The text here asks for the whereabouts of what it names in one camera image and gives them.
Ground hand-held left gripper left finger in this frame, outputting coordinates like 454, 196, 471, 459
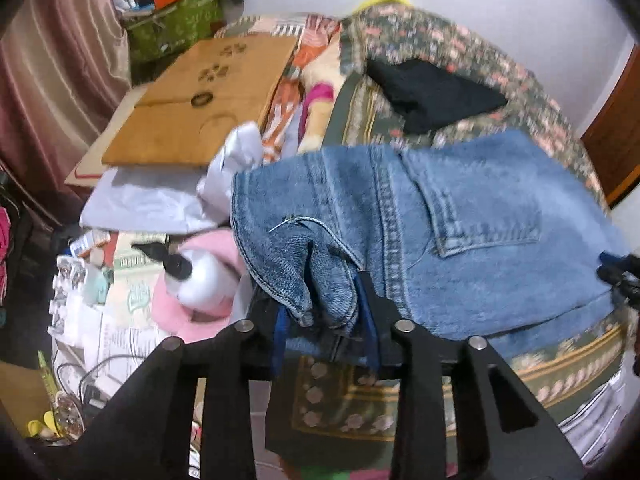
70, 290, 291, 480

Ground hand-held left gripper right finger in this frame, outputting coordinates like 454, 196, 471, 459
352, 270, 588, 480

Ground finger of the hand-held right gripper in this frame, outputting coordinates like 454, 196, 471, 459
597, 250, 640, 307

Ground blue denim pants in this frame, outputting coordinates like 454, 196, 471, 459
230, 130, 631, 366

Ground white bottle with black cap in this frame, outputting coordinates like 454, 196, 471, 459
132, 242, 240, 309

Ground brown wooden wardrobe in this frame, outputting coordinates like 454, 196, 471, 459
580, 45, 640, 209

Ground white crumpled cloth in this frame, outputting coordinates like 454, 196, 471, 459
196, 121, 266, 222

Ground pile of papers and packets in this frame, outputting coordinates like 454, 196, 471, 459
47, 230, 168, 363

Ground light grey folded cloth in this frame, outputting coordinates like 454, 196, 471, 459
80, 166, 223, 234

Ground orange striped quilt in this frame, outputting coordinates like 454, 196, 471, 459
220, 12, 347, 157

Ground black folded cloth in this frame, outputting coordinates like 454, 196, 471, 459
366, 58, 508, 133

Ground wooden lap board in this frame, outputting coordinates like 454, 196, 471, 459
101, 34, 300, 168

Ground dark floral blanket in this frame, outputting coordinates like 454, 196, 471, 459
265, 2, 631, 466

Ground green patterned storage box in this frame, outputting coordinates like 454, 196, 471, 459
122, 0, 224, 64

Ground striped reddish curtain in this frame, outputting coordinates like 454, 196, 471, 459
0, 0, 132, 221

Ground black cable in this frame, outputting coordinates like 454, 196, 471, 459
54, 354, 136, 403

